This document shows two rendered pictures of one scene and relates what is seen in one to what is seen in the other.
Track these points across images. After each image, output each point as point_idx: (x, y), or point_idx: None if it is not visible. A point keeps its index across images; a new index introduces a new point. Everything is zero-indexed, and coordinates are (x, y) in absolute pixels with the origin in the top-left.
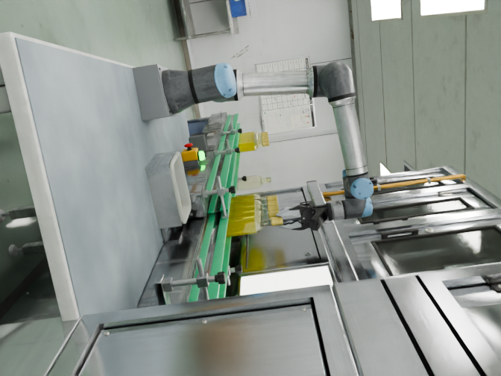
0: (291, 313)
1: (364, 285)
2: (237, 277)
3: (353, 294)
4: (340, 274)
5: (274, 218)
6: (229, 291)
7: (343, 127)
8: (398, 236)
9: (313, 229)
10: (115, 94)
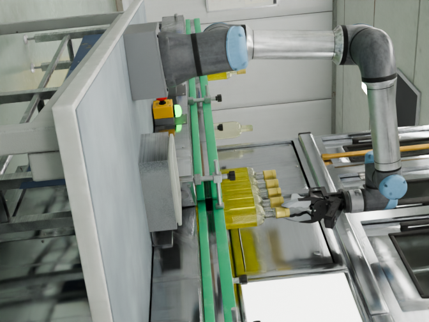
0: None
1: None
2: (236, 283)
3: None
4: (360, 285)
5: (279, 209)
6: None
7: (378, 115)
8: (421, 229)
9: (328, 227)
10: (119, 90)
